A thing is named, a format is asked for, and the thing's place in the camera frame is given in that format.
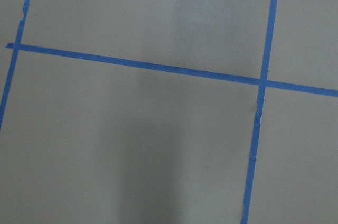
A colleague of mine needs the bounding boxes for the blue tape grid lines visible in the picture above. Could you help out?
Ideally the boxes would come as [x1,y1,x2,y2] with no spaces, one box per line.
[1,0,337,223]

